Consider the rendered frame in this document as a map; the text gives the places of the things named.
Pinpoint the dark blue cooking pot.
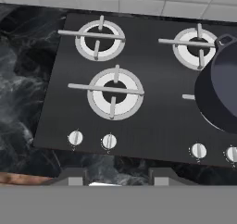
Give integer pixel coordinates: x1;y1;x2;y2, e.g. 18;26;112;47
193;33;237;135

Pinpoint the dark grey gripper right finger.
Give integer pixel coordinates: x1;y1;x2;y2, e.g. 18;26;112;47
148;167;189;187

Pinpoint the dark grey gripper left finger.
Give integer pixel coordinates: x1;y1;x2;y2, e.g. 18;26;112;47
49;167;89;187

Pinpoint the silver hob knob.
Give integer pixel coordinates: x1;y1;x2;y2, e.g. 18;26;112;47
190;143;208;160
101;133;119;151
224;145;237;163
68;130;84;147

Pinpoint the black gas hob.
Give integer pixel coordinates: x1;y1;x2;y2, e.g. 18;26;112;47
32;12;237;168

